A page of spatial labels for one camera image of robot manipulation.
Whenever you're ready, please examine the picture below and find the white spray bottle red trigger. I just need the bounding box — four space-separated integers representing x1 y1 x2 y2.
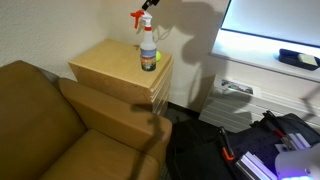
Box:
129 9 158 72

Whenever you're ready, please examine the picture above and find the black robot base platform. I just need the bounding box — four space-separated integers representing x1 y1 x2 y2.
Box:
165 112 320 180

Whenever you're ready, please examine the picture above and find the light wooden nightstand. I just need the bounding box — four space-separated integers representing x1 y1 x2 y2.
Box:
68 38 174 116

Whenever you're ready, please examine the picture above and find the white windowsill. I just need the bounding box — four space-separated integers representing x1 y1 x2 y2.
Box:
210 29 320 84

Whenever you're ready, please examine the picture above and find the colourful sticker on heater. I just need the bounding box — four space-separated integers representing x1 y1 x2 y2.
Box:
220 78 255 96

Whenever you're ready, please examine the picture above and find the white roller window blind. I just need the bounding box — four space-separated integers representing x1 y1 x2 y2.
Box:
221 0 320 48

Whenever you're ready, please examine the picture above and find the black plastic tray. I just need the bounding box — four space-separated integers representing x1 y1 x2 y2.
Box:
278 48 320 72

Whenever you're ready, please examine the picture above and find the brown leather sofa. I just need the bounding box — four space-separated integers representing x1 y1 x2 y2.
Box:
0 59 173 180

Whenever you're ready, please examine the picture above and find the orange black bar clamp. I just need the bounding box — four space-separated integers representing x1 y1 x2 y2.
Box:
262 109 292 142
218 126 236 163

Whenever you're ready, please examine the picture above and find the pale yellow sponge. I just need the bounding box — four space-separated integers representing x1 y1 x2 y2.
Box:
297 53 319 67

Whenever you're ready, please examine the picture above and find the white wall heater unit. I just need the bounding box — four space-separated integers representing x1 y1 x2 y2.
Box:
198 74 320 134

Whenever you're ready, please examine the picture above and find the aluminium profile rail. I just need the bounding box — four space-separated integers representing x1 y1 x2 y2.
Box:
234 151 280 180

